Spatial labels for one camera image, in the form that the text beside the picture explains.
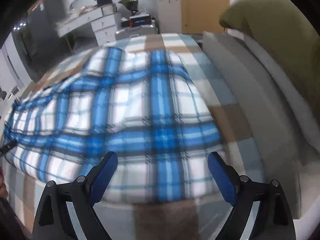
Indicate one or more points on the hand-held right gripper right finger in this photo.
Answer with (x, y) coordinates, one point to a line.
(221, 177)

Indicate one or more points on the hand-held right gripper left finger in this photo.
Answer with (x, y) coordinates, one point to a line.
(103, 177)

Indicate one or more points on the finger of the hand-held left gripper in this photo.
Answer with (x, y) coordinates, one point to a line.
(8, 146)

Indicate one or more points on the blue plaid shirt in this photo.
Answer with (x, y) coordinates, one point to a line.
(150, 105)

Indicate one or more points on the person's left hand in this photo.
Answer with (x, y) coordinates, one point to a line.
(2, 183)

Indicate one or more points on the brown white checkered bedsheet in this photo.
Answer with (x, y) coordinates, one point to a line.
(225, 120)

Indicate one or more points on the grey blanket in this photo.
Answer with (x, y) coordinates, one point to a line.
(250, 80)

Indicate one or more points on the white desk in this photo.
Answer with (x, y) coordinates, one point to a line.
(80, 21)

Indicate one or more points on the white drawer unit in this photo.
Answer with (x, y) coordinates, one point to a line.
(105, 30)

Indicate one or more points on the silver suitcase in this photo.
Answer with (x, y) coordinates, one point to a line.
(135, 32)

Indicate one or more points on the pile of desk clutter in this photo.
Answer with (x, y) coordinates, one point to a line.
(81, 10)

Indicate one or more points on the olive green pillow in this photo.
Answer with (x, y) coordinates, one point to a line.
(275, 30)

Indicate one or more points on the black box with red print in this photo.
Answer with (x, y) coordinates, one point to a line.
(140, 20)

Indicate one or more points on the white cabinet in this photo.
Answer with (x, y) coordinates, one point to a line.
(168, 12)

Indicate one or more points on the wooden door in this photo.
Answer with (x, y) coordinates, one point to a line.
(205, 5)

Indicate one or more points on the dark wrapped flower bouquet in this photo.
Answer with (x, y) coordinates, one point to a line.
(128, 3)

